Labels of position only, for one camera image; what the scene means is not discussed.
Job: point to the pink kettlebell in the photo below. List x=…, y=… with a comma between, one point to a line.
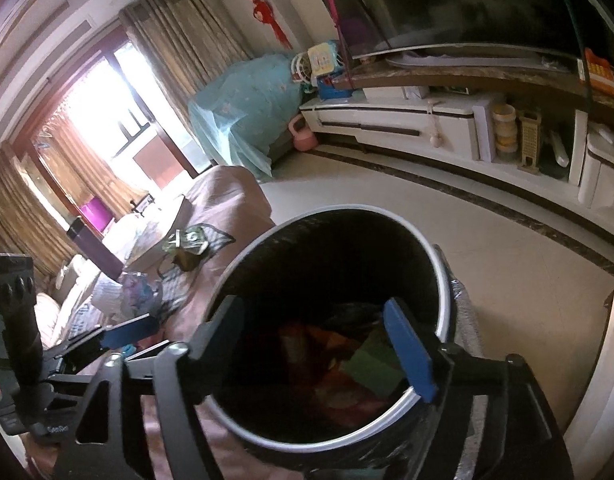
x=303, y=135

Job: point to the white cabinet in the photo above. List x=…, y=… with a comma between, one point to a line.
x=602, y=385

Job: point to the magenta box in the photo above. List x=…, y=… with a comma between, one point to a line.
x=97, y=215

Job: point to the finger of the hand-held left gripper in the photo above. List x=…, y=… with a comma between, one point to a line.
x=127, y=332
x=149, y=351

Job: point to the black bin with white rim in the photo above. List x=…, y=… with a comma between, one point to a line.
x=312, y=260

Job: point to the white television stand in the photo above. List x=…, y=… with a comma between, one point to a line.
x=437, y=120

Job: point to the light blue furniture cover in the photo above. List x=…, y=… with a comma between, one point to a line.
x=242, y=105

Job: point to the blue toy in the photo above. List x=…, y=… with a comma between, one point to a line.
x=337, y=87

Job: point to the black television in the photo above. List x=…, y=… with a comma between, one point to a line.
x=462, y=0

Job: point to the purple thermos bottle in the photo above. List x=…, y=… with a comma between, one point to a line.
x=94, y=250

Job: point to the wooden toy tower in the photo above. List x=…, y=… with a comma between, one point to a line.
x=529, y=140

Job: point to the pink pole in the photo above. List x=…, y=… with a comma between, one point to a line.
x=337, y=25

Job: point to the yellow stacked containers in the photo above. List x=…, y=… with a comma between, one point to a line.
x=504, y=130

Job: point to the white toy fan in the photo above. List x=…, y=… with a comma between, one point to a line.
x=301, y=67

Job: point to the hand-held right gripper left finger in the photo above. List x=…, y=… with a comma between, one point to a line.
x=222, y=340

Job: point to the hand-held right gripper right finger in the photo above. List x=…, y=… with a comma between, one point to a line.
x=409, y=350

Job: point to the orange toy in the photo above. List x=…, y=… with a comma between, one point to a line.
x=601, y=70

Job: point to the green foil wrapper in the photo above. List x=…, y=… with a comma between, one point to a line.
x=187, y=247

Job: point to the pale sofa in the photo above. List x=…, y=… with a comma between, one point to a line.
x=72, y=300

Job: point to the beige patterned curtain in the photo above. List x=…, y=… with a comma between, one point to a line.
x=187, y=25
x=32, y=205

